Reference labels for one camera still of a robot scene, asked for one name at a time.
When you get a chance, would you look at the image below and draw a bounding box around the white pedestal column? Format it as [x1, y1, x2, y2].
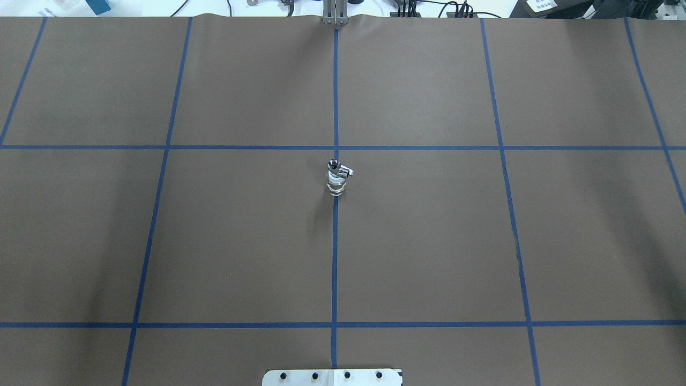
[262, 368, 404, 385]

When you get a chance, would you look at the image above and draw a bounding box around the aluminium frame post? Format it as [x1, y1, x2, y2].
[322, 0, 349, 27]

